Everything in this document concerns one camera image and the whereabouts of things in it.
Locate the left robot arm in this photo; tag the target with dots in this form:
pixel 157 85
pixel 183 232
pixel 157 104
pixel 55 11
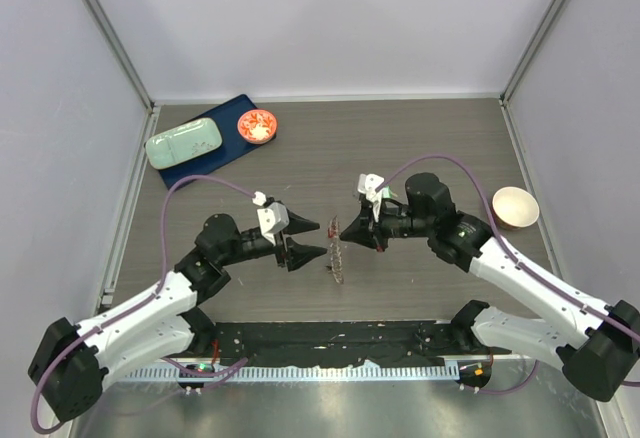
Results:
pixel 75 363

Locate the green tag key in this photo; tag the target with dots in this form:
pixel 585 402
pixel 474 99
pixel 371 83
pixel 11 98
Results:
pixel 387 193

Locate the right aluminium frame post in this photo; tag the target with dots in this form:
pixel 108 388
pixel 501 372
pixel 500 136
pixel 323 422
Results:
pixel 543 29

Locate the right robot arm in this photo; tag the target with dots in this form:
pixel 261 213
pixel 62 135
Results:
pixel 593 343

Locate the aluminium frame post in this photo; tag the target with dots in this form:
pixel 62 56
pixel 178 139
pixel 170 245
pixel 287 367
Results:
pixel 107 30
pixel 543 29

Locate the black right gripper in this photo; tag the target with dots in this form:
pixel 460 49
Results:
pixel 365 231

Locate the metal disc keyring holder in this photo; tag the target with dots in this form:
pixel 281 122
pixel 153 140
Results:
pixel 335 262

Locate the dark blue tray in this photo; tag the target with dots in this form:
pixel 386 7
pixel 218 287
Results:
pixel 233 147

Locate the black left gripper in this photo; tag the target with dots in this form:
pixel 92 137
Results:
pixel 296 254

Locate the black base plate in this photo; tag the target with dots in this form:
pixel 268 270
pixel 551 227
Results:
pixel 389 344

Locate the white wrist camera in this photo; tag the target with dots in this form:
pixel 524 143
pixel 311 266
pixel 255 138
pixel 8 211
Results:
pixel 369 189
pixel 272 215

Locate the white slotted cable duct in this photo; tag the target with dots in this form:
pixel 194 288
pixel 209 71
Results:
pixel 368 372

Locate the orange patterned small bowl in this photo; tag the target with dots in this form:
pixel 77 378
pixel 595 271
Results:
pixel 257 126

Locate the left aluminium frame post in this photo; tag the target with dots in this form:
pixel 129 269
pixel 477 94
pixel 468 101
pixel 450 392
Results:
pixel 107 30

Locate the pale green oblong dish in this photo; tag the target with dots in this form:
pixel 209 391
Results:
pixel 183 143

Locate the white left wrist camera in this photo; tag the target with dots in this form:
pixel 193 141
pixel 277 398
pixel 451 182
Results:
pixel 272 215

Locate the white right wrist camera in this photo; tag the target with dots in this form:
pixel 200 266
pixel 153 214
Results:
pixel 369 189

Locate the red cream bowl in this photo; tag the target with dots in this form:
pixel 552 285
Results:
pixel 514 208

